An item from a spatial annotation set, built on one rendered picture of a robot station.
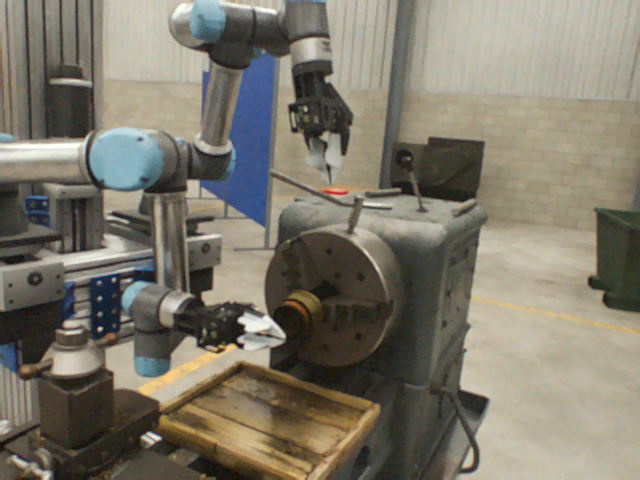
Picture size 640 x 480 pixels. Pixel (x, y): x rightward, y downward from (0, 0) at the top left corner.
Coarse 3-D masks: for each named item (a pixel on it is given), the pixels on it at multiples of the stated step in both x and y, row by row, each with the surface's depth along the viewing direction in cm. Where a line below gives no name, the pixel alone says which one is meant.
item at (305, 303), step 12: (288, 300) 105; (300, 300) 104; (312, 300) 106; (276, 312) 104; (288, 312) 110; (300, 312) 102; (312, 312) 104; (276, 324) 105; (288, 324) 108; (300, 324) 102; (312, 324) 104; (288, 336) 104; (300, 336) 103
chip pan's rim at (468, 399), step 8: (456, 392) 183; (464, 392) 182; (472, 392) 181; (464, 400) 182; (472, 400) 181; (480, 400) 180; (488, 400) 177; (472, 408) 181; (480, 408) 180; (456, 416) 173; (480, 424) 161; (448, 432) 163; (440, 448) 155; (464, 456) 144; (432, 464) 148; (456, 472) 138
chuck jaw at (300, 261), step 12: (300, 240) 117; (288, 252) 114; (300, 252) 113; (288, 264) 114; (300, 264) 112; (312, 264) 115; (288, 276) 112; (300, 276) 111; (312, 276) 113; (288, 288) 110; (300, 288) 109; (312, 288) 112
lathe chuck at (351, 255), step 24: (288, 240) 119; (312, 240) 115; (336, 240) 112; (360, 240) 113; (336, 264) 113; (360, 264) 110; (384, 264) 112; (264, 288) 123; (336, 288) 114; (360, 288) 111; (384, 288) 109; (312, 336) 119; (336, 336) 116; (360, 336) 113; (384, 336) 112; (312, 360) 120; (336, 360) 117; (360, 360) 114
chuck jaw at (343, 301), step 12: (324, 300) 110; (336, 300) 110; (348, 300) 110; (360, 300) 110; (324, 312) 107; (336, 312) 108; (348, 312) 107; (360, 312) 108; (372, 312) 107; (384, 312) 110
